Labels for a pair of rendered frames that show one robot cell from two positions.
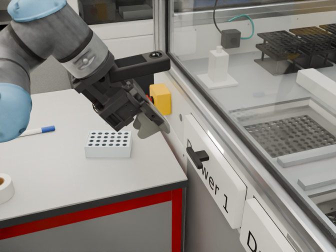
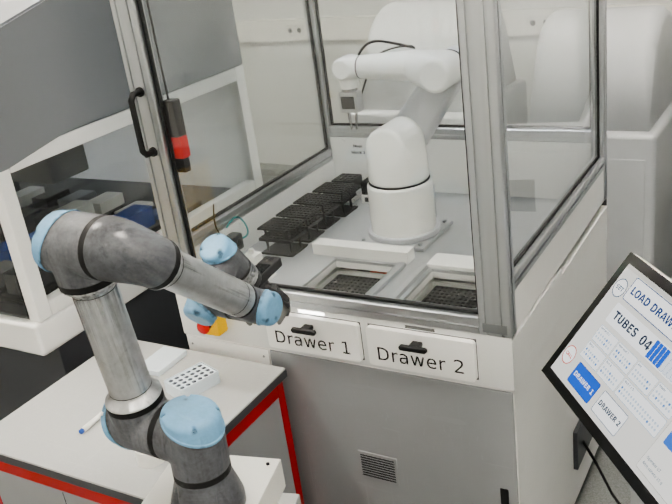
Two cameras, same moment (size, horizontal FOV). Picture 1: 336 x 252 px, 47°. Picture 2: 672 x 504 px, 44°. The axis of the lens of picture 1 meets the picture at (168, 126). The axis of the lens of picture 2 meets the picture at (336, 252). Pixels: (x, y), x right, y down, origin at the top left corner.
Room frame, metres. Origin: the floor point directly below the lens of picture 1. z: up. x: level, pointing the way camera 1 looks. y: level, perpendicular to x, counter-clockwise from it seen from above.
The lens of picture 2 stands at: (-0.90, 1.08, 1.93)
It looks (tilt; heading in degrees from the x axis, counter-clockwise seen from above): 23 degrees down; 321
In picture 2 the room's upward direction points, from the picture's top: 8 degrees counter-clockwise
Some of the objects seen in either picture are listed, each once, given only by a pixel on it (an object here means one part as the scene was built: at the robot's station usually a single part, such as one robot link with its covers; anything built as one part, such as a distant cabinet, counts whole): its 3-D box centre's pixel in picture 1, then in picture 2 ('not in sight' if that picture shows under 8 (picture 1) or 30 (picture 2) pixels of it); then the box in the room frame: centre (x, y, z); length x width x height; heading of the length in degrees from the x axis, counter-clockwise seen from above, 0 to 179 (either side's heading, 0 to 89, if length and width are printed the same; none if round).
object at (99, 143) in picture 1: (109, 143); (192, 381); (0.91, 0.17, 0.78); 0.12 x 0.08 x 0.04; 90
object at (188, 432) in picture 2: not in sight; (192, 435); (0.38, 0.46, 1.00); 0.13 x 0.12 x 0.14; 17
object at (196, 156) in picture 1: (199, 156); (305, 329); (0.67, -0.07, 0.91); 0.07 x 0.04 x 0.01; 18
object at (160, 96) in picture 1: (159, 99); (211, 321); (0.99, 0.03, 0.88); 0.07 x 0.05 x 0.07; 18
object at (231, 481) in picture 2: not in sight; (205, 484); (0.37, 0.46, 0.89); 0.15 x 0.15 x 0.10
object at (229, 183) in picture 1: (209, 165); (312, 335); (0.68, -0.09, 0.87); 0.29 x 0.02 x 0.11; 18
